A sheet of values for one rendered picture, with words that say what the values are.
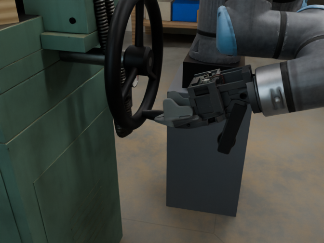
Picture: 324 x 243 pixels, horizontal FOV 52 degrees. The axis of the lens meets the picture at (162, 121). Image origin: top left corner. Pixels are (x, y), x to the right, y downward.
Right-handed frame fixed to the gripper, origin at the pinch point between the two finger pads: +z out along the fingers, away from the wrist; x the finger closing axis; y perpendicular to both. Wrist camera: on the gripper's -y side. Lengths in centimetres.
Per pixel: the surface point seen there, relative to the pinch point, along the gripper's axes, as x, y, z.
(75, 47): 3.0, 19.8, 10.0
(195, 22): -284, -25, 60
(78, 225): 1.5, -25.7, 34.2
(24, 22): 6.5, 27.0, 15.5
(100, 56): -2.5, 15.9, 9.1
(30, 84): 8.4, 16.5, 19.2
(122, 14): 4.9, 22.7, -2.4
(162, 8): -281, -3, 88
